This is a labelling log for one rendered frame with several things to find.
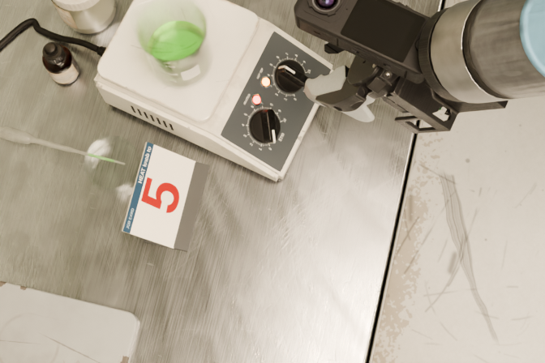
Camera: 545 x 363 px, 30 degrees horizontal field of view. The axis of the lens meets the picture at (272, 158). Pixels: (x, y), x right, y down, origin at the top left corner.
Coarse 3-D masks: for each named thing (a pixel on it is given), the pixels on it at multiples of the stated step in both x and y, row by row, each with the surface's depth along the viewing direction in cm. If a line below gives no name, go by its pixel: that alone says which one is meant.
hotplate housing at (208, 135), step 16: (256, 32) 98; (272, 32) 98; (256, 48) 98; (304, 48) 100; (240, 64) 97; (96, 80) 97; (240, 80) 97; (112, 96) 98; (128, 96) 97; (224, 96) 96; (128, 112) 102; (144, 112) 98; (160, 112) 96; (224, 112) 96; (176, 128) 98; (192, 128) 96; (208, 128) 95; (304, 128) 100; (208, 144) 98; (224, 144) 96; (240, 160) 99; (256, 160) 97; (288, 160) 99; (272, 176) 98
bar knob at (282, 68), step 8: (280, 64) 98; (288, 64) 98; (296, 64) 99; (280, 72) 98; (288, 72) 97; (296, 72) 97; (304, 72) 99; (280, 80) 98; (288, 80) 98; (296, 80) 98; (304, 80) 98; (280, 88) 98; (288, 88) 98; (296, 88) 99
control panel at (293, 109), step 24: (264, 48) 98; (288, 48) 99; (264, 72) 98; (312, 72) 100; (240, 96) 97; (264, 96) 98; (288, 96) 99; (240, 120) 97; (288, 120) 99; (240, 144) 97; (264, 144) 98; (288, 144) 99
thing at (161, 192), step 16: (160, 160) 99; (176, 160) 100; (160, 176) 99; (176, 176) 100; (144, 192) 98; (160, 192) 99; (176, 192) 100; (144, 208) 98; (160, 208) 99; (176, 208) 100; (144, 224) 97; (160, 224) 98; (160, 240) 98
